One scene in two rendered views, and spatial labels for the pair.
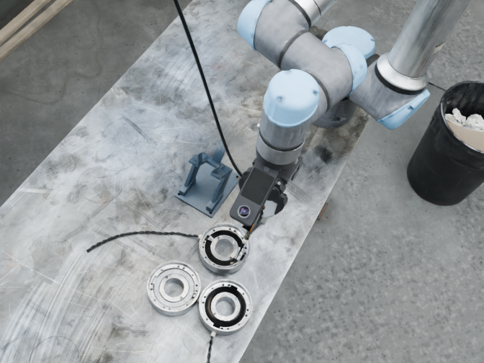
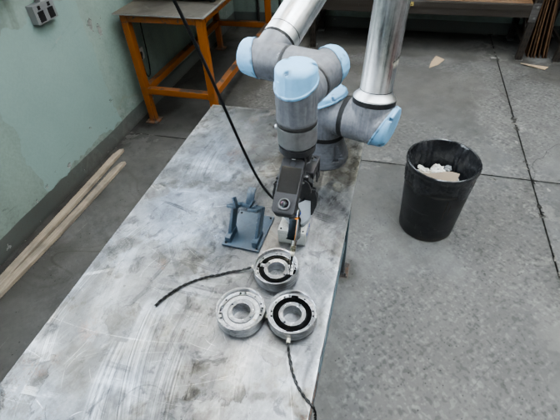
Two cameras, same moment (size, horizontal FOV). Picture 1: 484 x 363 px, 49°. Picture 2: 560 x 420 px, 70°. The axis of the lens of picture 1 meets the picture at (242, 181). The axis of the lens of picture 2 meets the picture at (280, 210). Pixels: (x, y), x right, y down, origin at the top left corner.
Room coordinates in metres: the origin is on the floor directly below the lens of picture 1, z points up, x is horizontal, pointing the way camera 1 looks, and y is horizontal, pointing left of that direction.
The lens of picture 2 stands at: (-0.12, 0.02, 1.56)
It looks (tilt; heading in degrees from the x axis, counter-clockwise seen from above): 43 degrees down; 358
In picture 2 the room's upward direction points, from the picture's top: 3 degrees counter-clockwise
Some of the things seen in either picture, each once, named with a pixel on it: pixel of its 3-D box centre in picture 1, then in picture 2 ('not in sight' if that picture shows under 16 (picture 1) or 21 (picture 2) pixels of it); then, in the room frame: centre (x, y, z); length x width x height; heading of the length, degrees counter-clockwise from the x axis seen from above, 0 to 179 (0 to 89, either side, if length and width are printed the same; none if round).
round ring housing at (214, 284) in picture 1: (225, 307); (292, 316); (0.33, -0.01, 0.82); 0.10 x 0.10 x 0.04
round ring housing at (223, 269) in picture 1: (224, 249); (276, 270); (0.46, 0.01, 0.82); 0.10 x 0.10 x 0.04
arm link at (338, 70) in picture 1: (323, 72); (314, 70); (0.61, -0.09, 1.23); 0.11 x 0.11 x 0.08; 54
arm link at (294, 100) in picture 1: (289, 109); (297, 93); (0.52, -0.05, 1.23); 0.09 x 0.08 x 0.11; 144
